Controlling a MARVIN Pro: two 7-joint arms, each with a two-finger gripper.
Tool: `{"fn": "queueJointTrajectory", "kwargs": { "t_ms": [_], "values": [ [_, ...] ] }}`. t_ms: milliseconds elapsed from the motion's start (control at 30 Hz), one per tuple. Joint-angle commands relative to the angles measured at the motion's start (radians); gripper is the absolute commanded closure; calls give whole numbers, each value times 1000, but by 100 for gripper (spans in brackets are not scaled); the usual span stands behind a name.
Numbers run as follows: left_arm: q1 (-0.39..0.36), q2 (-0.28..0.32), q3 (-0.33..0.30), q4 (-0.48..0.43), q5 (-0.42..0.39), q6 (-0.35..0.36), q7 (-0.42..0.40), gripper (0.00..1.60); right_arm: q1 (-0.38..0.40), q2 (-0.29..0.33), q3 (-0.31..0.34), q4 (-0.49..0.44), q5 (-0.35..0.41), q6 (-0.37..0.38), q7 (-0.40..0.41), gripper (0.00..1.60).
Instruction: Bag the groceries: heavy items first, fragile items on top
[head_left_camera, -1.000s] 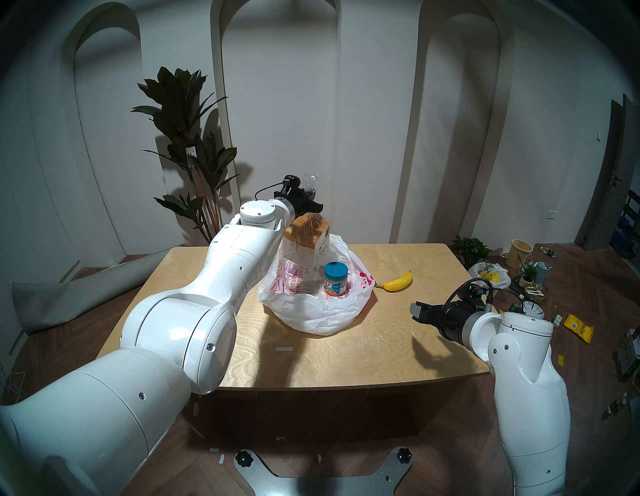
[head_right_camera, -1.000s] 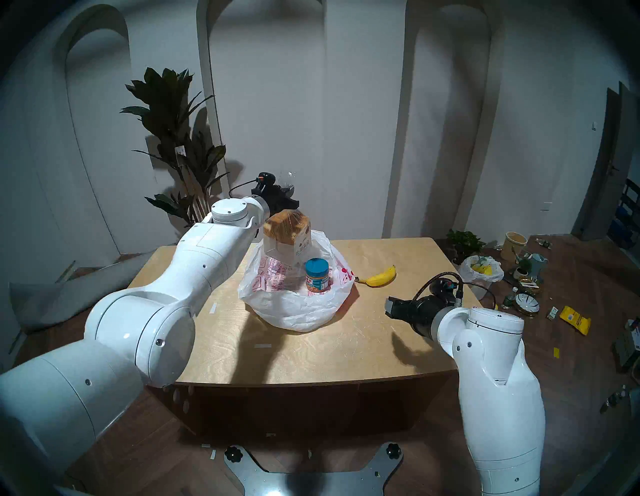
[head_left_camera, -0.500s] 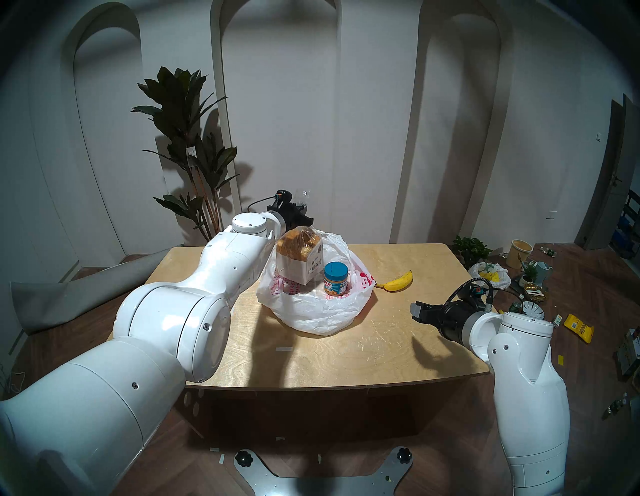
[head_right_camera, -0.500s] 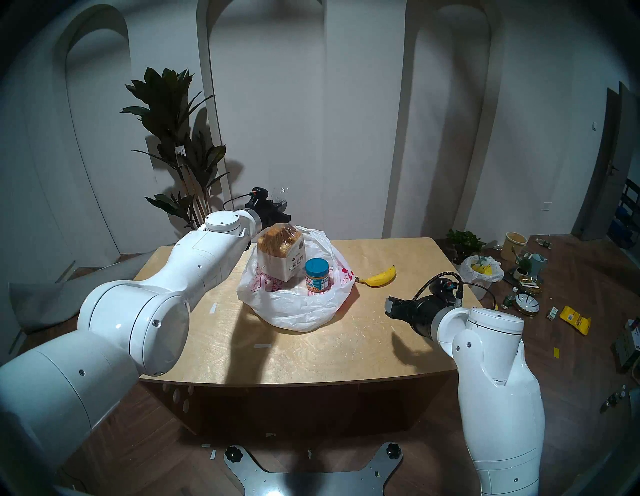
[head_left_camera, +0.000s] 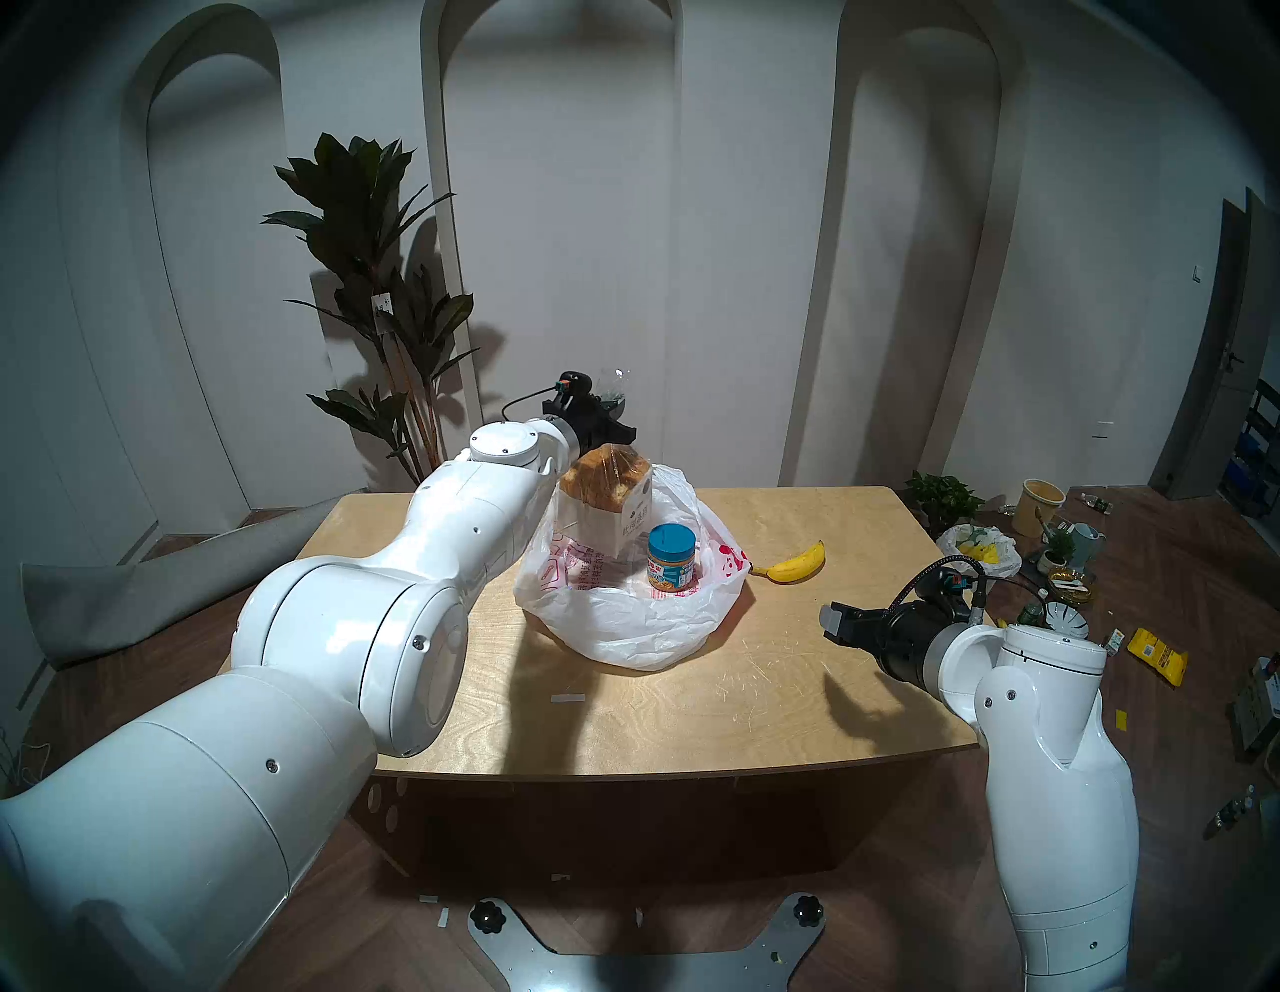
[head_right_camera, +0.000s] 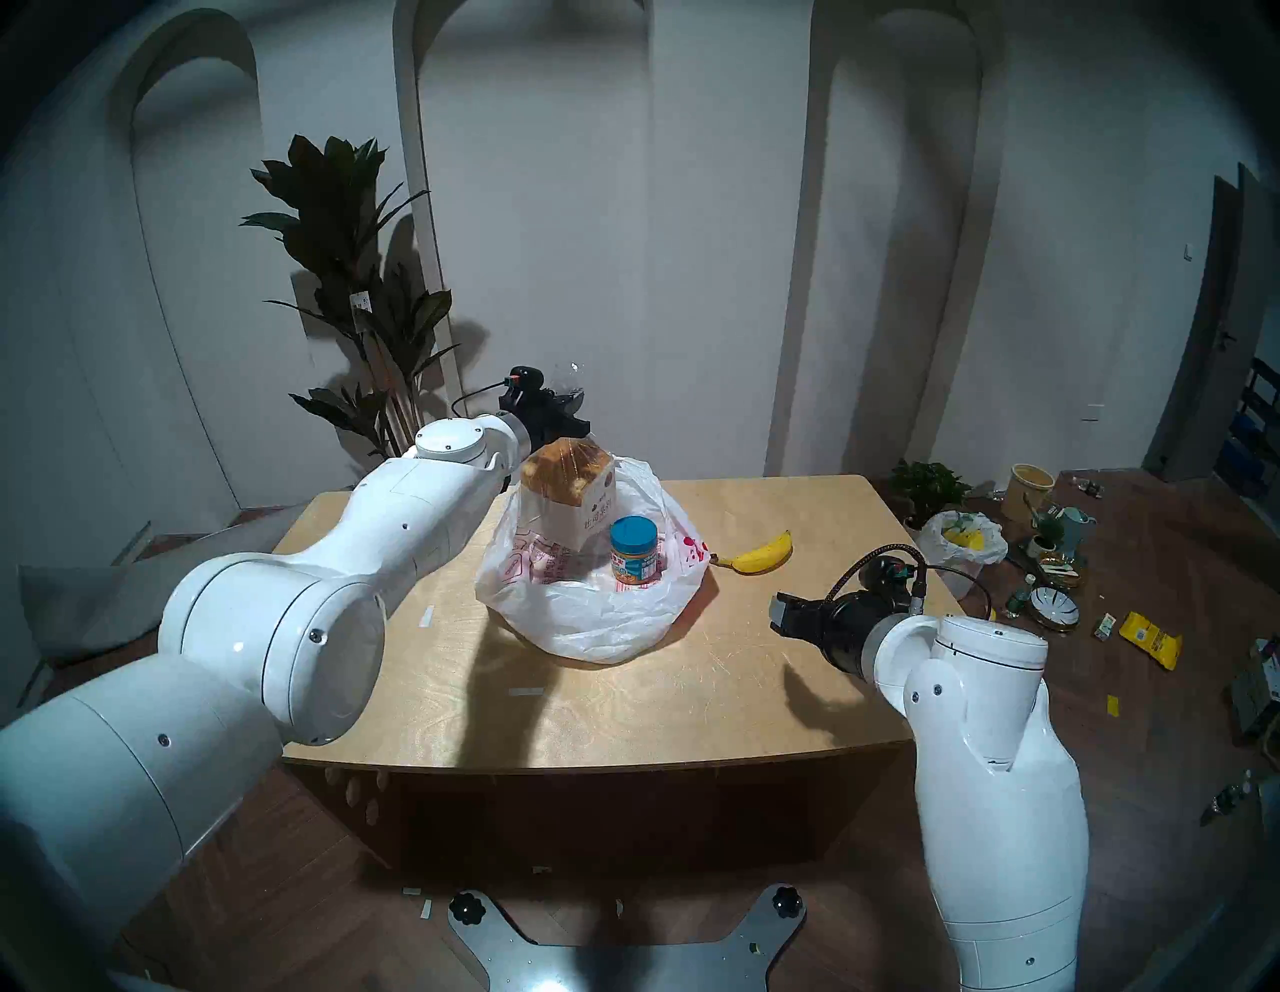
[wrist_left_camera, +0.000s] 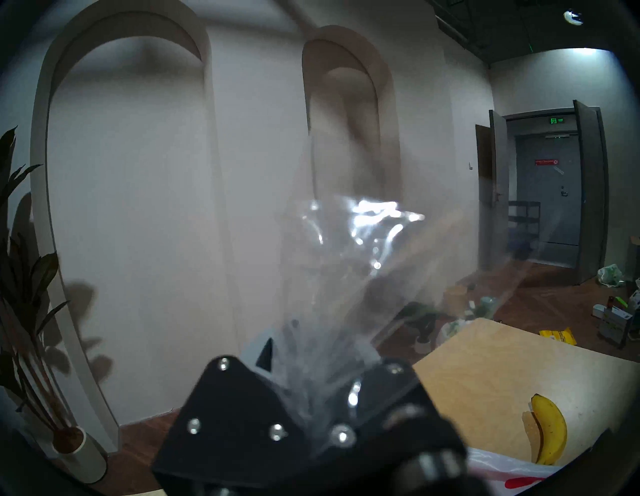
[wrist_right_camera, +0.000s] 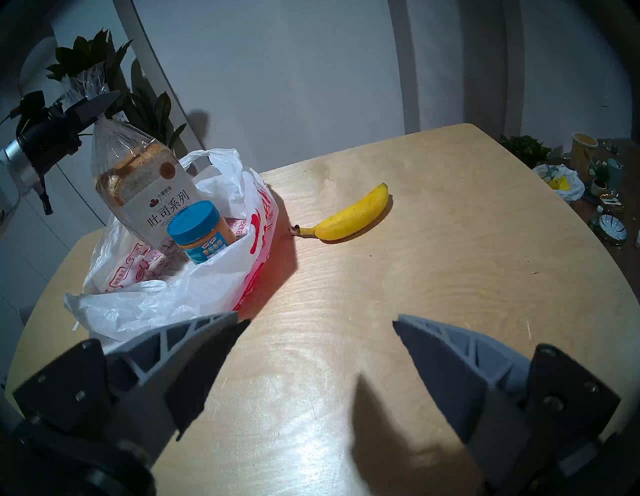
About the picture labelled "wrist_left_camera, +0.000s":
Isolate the yellow banana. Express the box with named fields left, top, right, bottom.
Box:
left=522, top=393, right=569, bottom=466

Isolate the black shelf rack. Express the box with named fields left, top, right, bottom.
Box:
left=507, top=201, right=542, bottom=261

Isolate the grey door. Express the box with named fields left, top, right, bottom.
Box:
left=475, top=100, right=608, bottom=286

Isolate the white plastic shopping bag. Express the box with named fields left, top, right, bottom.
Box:
left=465, top=446, right=566, bottom=496

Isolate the bread loaf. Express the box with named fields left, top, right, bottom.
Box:
left=240, top=132, right=538, bottom=451

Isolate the green white plastic bag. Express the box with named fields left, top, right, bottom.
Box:
left=597, top=264, right=625, bottom=288

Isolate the cardboard box on floor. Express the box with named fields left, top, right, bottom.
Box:
left=597, top=295, right=637, bottom=349

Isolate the beige paper bucket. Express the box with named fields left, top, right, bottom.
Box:
left=442, top=285, right=469, bottom=316

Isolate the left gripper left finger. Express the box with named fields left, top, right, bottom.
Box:
left=151, top=330, right=311, bottom=496

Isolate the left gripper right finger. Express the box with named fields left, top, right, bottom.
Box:
left=310, top=359, right=468, bottom=461

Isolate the yellow snack packet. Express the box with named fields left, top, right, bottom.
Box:
left=539, top=327, right=577, bottom=347

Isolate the small green potted plant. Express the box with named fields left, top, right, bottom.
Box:
left=400, top=302, right=441, bottom=353

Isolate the white bin with plastic liner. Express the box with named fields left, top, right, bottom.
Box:
left=435, top=320, right=471, bottom=347

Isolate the tall dark-leaved potted plant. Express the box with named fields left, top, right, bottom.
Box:
left=0, top=126, right=108, bottom=485

